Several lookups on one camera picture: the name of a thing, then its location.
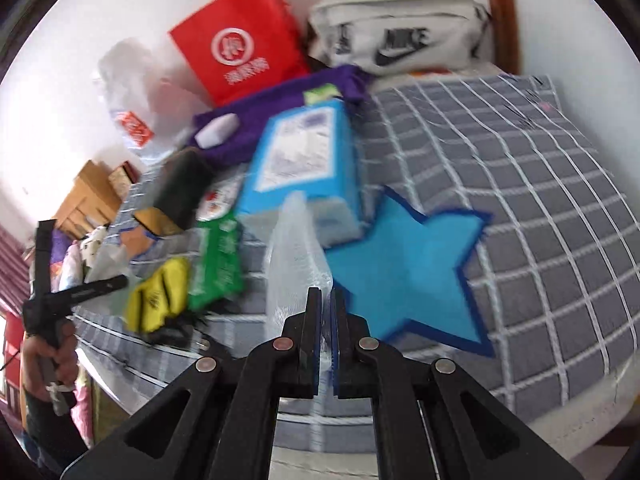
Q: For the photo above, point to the green snack packet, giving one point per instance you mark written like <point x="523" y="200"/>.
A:
<point x="220" y="260"/>

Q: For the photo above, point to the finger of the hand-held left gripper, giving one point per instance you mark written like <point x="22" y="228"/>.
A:
<point x="95" y="289"/>
<point x="42" y="260"/>

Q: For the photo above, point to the black box with gold end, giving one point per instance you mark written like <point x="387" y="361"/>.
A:
<point x="182" y="180"/>

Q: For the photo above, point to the red white snack packet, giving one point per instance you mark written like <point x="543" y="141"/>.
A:
<point x="216" y="200"/>

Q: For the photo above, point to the grey sports bag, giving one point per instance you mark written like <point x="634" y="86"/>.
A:
<point x="400" y="35"/>

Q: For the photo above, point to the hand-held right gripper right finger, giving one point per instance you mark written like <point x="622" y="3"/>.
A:
<point x="337" y="350"/>

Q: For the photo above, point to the blue cardboard box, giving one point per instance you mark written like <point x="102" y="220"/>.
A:
<point x="300" y="150"/>

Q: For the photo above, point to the person's left hand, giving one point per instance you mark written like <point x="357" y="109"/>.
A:
<point x="37" y="365"/>

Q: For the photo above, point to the purple cloth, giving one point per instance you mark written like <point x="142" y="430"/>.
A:
<point x="260" y="105"/>

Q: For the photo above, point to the clear plastic bag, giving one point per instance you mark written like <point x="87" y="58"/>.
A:
<point x="295" y="260"/>

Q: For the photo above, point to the floral patterned cloth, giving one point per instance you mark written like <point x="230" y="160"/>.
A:
<point x="82" y="255"/>

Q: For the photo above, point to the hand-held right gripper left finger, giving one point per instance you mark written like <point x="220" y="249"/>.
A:
<point x="316" y="345"/>

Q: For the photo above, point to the red paper bag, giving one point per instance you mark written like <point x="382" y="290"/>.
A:
<point x="225" y="50"/>

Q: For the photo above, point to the brown star felt mat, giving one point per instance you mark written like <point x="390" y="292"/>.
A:
<point x="137" y="244"/>

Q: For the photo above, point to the plastic bag with red label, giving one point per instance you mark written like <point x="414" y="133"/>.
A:
<point x="130" y="90"/>

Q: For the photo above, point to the blue star felt mat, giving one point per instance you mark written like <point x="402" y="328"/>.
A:
<point x="410" y="280"/>

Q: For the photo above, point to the small green white packet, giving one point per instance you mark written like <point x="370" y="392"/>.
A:
<point x="321" y="93"/>

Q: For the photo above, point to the wooden cabinet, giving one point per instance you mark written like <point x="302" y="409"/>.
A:
<point x="85" y="200"/>

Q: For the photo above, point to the wooden door frame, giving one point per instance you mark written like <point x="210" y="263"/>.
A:
<point x="502" y="10"/>

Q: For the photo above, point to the grey checked bed sheet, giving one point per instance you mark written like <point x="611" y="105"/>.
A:
<point x="500" y="160"/>

